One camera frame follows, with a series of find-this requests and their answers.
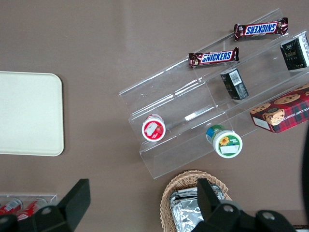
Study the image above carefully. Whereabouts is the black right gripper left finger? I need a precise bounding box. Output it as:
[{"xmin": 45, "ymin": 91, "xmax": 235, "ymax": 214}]
[{"xmin": 31, "ymin": 178, "xmax": 91, "ymax": 232}]

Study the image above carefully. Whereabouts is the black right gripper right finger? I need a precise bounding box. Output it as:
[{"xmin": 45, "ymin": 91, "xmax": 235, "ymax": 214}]
[{"xmin": 193, "ymin": 178, "xmax": 244, "ymax": 232}]

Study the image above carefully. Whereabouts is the light tan wicker basket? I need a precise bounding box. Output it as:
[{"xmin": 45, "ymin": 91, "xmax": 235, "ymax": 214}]
[{"xmin": 160, "ymin": 170, "xmax": 233, "ymax": 232}]

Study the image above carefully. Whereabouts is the cream rectangular tray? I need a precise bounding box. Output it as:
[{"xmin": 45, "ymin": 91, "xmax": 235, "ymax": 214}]
[{"xmin": 0, "ymin": 71, "xmax": 65, "ymax": 157}]

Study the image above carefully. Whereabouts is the foil wrapped food pack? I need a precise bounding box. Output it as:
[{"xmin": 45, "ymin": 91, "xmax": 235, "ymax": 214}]
[
  {"xmin": 171, "ymin": 198, "xmax": 206, "ymax": 232},
  {"xmin": 168, "ymin": 182, "xmax": 227, "ymax": 206}
]

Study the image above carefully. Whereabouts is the clear acrylic bottle rack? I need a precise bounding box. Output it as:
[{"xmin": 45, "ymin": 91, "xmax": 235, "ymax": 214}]
[{"xmin": 0, "ymin": 192, "xmax": 58, "ymax": 218}]

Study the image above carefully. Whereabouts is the red cola bottle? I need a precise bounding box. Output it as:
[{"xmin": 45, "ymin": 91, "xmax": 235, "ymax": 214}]
[
  {"xmin": 0, "ymin": 198, "xmax": 24, "ymax": 216},
  {"xmin": 18, "ymin": 198, "xmax": 49, "ymax": 222}
]

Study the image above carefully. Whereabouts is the green sunflower lid cup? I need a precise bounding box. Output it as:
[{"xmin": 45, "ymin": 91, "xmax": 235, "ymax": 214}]
[{"xmin": 205, "ymin": 124, "xmax": 243, "ymax": 159}]

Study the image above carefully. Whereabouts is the red lid yogurt cup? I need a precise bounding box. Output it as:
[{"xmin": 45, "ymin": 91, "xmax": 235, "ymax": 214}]
[{"xmin": 141, "ymin": 114, "xmax": 167, "ymax": 142}]

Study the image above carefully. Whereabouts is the clear acrylic stepped shelf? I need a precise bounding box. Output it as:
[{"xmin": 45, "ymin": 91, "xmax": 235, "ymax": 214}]
[{"xmin": 118, "ymin": 8, "xmax": 309, "ymax": 180}]

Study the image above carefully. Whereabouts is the red tartan cookie box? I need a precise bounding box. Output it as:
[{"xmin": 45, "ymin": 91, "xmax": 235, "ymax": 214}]
[{"xmin": 249, "ymin": 83, "xmax": 309, "ymax": 134}]

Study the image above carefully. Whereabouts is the small black carton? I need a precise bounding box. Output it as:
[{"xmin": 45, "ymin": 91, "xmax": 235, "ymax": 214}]
[
  {"xmin": 280, "ymin": 33, "xmax": 309, "ymax": 71},
  {"xmin": 220, "ymin": 68, "xmax": 249, "ymax": 100}
]

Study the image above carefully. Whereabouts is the Snickers chocolate bar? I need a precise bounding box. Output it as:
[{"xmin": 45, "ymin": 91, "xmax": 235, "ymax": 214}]
[
  {"xmin": 188, "ymin": 47, "xmax": 240, "ymax": 69},
  {"xmin": 233, "ymin": 16, "xmax": 289, "ymax": 41}
]

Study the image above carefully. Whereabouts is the black blurry cable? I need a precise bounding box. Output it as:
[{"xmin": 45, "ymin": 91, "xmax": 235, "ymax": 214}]
[{"xmin": 300, "ymin": 125, "xmax": 309, "ymax": 211}]

